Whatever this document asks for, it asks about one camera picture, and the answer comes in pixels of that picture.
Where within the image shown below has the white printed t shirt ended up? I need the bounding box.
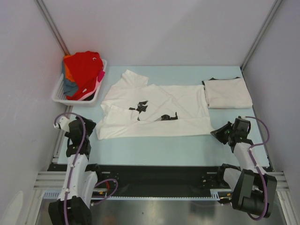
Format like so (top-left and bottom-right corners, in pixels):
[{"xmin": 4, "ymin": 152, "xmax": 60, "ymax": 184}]
[{"xmin": 96, "ymin": 70, "xmax": 213, "ymax": 140}]

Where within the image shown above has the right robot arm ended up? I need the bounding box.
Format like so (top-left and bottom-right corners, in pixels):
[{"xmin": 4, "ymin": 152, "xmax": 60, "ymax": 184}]
[{"xmin": 211, "ymin": 116, "xmax": 277, "ymax": 221}]

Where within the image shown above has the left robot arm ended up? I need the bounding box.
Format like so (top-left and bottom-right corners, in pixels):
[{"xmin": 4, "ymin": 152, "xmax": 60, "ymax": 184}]
[{"xmin": 48, "ymin": 115, "xmax": 104, "ymax": 225}]

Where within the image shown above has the white plastic basket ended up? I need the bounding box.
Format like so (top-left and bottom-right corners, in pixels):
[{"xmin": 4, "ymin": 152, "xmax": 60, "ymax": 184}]
[{"xmin": 52, "ymin": 51, "xmax": 106, "ymax": 105}]

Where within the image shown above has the grey blue garment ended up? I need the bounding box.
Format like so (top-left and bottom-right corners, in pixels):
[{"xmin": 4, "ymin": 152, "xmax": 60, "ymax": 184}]
[{"xmin": 62, "ymin": 62, "xmax": 79, "ymax": 97}]

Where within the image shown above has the orange garment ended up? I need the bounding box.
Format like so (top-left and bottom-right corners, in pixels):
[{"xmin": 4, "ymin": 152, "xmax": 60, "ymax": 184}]
[{"xmin": 63, "ymin": 55, "xmax": 75, "ymax": 83}]

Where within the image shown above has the pink garment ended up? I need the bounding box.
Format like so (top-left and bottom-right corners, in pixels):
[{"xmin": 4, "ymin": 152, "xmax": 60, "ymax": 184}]
[{"xmin": 80, "ymin": 70, "xmax": 105, "ymax": 101}]

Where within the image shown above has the red t shirt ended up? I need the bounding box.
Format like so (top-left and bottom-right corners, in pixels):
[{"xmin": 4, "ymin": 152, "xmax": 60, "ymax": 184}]
[{"xmin": 65, "ymin": 51, "xmax": 104, "ymax": 101}]

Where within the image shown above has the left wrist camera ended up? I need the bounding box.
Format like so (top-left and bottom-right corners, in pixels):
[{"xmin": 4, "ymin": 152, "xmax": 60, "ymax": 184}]
[{"xmin": 54, "ymin": 116, "xmax": 71, "ymax": 132}]

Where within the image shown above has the slotted cable duct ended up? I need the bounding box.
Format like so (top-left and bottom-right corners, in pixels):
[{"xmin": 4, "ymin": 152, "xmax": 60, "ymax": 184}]
[{"xmin": 43, "ymin": 189, "xmax": 237, "ymax": 202}]

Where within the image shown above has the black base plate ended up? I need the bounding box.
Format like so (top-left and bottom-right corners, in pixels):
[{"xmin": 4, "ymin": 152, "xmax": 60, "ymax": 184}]
[{"xmin": 87, "ymin": 164, "xmax": 229, "ymax": 198}]

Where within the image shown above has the right corner aluminium post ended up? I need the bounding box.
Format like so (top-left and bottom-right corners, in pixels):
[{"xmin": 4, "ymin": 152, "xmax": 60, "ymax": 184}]
[{"xmin": 240, "ymin": 0, "xmax": 284, "ymax": 73}]

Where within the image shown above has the corner aluminium post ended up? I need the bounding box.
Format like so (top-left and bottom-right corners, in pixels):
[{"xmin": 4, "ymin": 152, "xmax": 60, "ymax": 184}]
[
  {"xmin": 34, "ymin": 0, "xmax": 70, "ymax": 55},
  {"xmin": 240, "ymin": 0, "xmax": 284, "ymax": 73}
]

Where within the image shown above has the left corner aluminium post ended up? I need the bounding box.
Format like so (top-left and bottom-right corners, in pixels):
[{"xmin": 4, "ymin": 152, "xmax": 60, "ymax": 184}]
[{"xmin": 34, "ymin": 0, "xmax": 70, "ymax": 55}]

